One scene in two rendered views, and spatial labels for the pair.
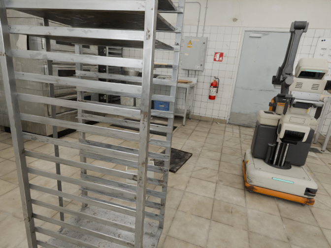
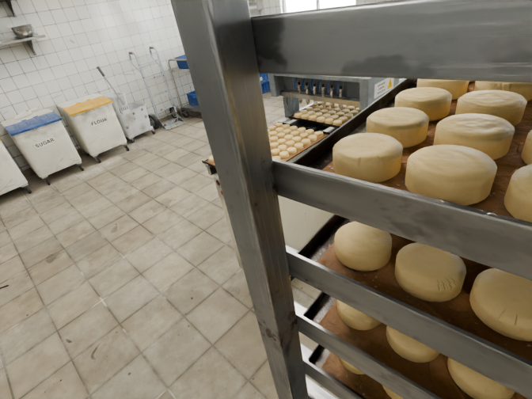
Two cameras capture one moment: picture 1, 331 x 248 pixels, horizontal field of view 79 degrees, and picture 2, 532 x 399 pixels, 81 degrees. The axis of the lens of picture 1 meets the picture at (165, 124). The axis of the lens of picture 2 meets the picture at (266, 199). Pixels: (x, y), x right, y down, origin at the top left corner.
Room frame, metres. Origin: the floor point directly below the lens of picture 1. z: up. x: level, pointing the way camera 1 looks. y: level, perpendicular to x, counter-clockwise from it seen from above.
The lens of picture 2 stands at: (1.30, 0.09, 1.62)
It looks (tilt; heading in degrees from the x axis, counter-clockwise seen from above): 34 degrees down; 213
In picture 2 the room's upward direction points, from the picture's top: 10 degrees counter-clockwise
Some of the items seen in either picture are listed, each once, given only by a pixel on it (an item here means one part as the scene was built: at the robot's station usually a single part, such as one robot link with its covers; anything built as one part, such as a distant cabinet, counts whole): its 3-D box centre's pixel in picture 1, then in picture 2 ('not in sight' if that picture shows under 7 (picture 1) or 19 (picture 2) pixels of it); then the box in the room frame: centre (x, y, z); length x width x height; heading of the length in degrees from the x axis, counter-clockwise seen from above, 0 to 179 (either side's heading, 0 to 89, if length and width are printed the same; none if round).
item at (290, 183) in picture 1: (274, 172); not in sight; (2.04, -1.28, 0.16); 0.67 x 0.64 x 0.25; 163
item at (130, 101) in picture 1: (130, 98); not in sight; (4.84, 0.90, 0.36); 0.47 x 0.39 x 0.26; 161
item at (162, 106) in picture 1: (163, 103); not in sight; (4.59, 0.09, 0.36); 0.47 x 0.38 x 0.26; 165
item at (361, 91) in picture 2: not in sight; (329, 96); (-0.60, -0.52, 1.01); 0.72 x 0.33 x 0.34; 71
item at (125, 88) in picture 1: (76, 81); not in sight; (0.80, 0.36, 1.14); 0.64 x 0.03 x 0.03; 77
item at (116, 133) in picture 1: (78, 125); not in sight; (0.80, 0.36, 0.96); 0.64 x 0.03 x 0.03; 77
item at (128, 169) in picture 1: (140, 171); not in sight; (1.95, 0.23, 0.08); 0.30 x 0.22 x 0.16; 98
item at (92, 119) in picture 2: not in sight; (96, 127); (-1.22, -4.08, 0.38); 0.64 x 0.54 x 0.77; 70
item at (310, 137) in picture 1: (297, 135); not in sight; (1.87, -1.29, 0.68); 0.28 x 0.27 x 0.25; 73
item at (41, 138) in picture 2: not in sight; (46, 146); (-0.60, -4.27, 0.38); 0.64 x 0.54 x 0.77; 72
